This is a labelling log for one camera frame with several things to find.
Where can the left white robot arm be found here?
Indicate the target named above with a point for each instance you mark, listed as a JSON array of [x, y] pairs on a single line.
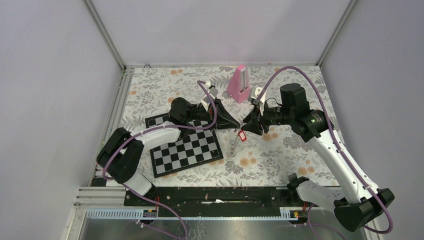
[[120, 155]]

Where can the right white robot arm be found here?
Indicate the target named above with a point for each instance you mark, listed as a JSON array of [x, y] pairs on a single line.
[[356, 203]]

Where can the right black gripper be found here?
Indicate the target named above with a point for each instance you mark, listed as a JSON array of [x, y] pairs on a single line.
[[256, 120]]

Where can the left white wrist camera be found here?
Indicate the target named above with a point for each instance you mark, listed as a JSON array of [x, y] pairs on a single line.
[[210, 96]]

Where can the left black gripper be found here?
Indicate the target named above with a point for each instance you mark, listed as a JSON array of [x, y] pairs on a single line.
[[225, 121]]

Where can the red key tag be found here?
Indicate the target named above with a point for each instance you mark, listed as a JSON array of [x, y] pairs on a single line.
[[242, 136]]

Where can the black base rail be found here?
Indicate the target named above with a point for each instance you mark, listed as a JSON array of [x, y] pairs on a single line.
[[220, 202]]

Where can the pink metronome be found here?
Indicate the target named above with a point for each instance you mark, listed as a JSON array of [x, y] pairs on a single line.
[[239, 86]]

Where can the black white chessboard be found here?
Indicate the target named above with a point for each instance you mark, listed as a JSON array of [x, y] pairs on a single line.
[[196, 149]]

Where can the floral table mat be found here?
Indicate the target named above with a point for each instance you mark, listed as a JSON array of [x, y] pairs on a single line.
[[261, 160]]

